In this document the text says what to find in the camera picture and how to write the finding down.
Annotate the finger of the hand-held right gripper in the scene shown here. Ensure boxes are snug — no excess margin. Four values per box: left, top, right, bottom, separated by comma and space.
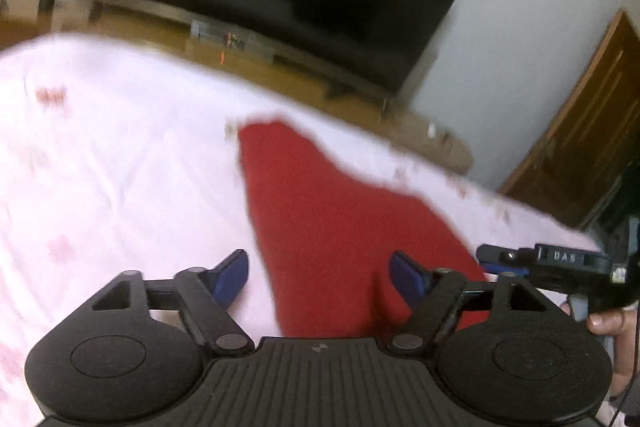
476, 244, 537, 279

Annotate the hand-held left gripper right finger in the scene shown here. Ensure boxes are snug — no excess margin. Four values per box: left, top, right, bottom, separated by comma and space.
389, 250, 548, 352

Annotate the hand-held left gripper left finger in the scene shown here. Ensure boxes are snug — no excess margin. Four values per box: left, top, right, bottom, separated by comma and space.
90, 249, 256, 356

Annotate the red embroidered small garment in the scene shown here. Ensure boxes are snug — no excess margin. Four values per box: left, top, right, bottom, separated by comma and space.
236, 119, 493, 340

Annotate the person's right hand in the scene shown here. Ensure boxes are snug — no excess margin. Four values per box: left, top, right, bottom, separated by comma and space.
559, 297, 640, 404

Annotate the brown wooden door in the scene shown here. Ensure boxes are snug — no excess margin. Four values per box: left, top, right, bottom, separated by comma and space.
500, 7, 640, 229

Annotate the white floral bedsheet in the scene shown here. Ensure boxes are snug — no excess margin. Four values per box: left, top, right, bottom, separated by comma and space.
0, 32, 616, 427

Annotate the wooden television stand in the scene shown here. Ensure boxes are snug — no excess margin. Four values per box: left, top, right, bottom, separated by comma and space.
0, 0, 473, 178

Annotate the grey set-top box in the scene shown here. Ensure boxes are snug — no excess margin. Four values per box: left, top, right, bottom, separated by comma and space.
190, 19, 277, 64

